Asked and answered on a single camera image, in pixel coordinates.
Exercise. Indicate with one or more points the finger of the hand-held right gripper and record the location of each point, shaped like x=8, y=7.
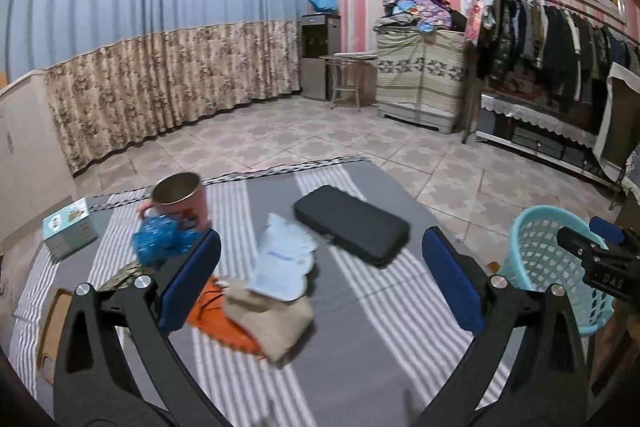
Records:
x=607, y=229
x=580, y=241

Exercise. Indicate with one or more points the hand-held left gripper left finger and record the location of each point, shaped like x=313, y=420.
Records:
x=190, y=277

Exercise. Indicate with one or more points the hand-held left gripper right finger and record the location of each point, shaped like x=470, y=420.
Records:
x=452, y=279

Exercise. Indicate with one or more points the light blue plastic basket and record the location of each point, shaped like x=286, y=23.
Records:
x=537, y=257

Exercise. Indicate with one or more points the orange cloth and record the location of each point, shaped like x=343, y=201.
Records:
x=210, y=319

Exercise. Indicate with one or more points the blue crinkled plastic bag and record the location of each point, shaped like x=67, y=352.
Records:
x=157, y=239

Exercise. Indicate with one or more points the patterned foil packet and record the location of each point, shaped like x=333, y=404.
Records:
x=122, y=277

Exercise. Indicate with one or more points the beige cloth pouch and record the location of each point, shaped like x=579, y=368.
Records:
x=270, y=324

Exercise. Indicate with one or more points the white face mask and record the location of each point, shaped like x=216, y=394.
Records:
x=285, y=262

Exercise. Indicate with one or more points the pink mug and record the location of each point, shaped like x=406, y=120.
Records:
x=187, y=204

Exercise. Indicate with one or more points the white framed panel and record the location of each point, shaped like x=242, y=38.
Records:
x=602, y=122

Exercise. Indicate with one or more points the black zip case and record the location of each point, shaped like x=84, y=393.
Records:
x=350, y=227

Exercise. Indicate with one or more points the teal tissue box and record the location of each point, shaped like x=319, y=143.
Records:
x=67, y=232

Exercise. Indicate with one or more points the low shelf with lace cover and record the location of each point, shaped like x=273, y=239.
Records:
x=530, y=112

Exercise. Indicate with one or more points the grey striped cloth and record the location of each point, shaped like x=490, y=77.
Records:
x=325, y=347

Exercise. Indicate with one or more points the row of hanging clothes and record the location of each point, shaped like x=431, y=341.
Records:
x=550, y=37

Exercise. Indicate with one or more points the cloth-covered cabinet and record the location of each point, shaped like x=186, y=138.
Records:
x=420, y=74

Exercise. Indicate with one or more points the white cabinet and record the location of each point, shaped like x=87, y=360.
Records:
x=25, y=142

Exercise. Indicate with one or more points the small round table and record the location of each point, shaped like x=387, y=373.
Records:
x=350, y=57

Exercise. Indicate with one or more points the pink hanging bag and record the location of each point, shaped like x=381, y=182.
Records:
x=475, y=17

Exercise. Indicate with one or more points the grey water dispenser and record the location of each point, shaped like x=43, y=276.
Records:
x=320, y=57

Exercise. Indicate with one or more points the blue floral curtain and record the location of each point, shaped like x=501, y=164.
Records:
x=150, y=7

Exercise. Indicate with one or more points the pile of clothes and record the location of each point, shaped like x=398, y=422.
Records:
x=417, y=7

